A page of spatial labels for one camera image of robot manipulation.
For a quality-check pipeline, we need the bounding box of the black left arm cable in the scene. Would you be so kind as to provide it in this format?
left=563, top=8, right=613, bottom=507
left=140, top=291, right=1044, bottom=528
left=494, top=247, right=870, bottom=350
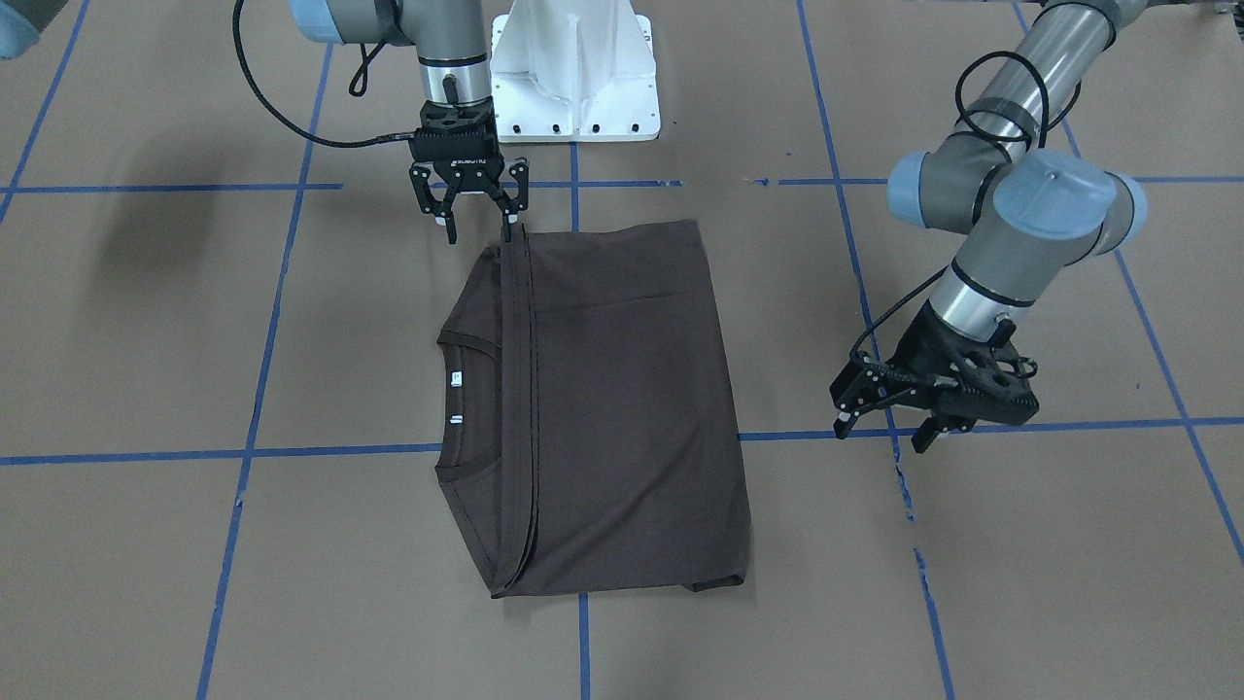
left=850, top=48, right=1085, bottom=371

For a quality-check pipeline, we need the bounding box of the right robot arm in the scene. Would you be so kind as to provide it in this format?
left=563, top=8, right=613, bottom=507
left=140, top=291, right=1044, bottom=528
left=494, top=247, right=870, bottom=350
left=289, top=1, right=529, bottom=242

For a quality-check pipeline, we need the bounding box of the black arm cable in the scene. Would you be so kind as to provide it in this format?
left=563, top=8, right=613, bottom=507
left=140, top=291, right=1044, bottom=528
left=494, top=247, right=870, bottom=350
left=231, top=0, right=420, bottom=150
left=850, top=48, right=1085, bottom=371

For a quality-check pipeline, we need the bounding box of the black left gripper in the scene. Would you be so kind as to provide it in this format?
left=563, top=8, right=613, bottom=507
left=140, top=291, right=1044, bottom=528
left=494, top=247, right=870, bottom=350
left=830, top=302, right=1040, bottom=455

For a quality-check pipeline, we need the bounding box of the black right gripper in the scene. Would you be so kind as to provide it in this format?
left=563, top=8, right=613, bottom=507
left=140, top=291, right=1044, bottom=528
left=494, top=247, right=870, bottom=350
left=409, top=101, right=531, bottom=244

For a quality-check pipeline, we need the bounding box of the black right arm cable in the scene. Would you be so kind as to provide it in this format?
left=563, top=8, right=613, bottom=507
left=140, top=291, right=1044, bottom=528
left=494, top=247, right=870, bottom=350
left=231, top=0, right=420, bottom=150

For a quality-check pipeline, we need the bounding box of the white pedestal column base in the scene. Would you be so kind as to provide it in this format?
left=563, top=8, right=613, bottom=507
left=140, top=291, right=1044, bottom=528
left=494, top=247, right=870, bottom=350
left=491, top=1, right=662, bottom=145

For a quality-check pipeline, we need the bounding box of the brown t-shirt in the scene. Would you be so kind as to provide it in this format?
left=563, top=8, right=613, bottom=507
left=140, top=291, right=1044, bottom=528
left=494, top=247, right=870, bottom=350
left=435, top=219, right=751, bottom=598

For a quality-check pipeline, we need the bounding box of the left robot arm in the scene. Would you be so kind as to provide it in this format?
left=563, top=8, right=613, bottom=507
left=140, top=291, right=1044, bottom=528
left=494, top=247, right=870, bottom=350
left=830, top=1, right=1148, bottom=453

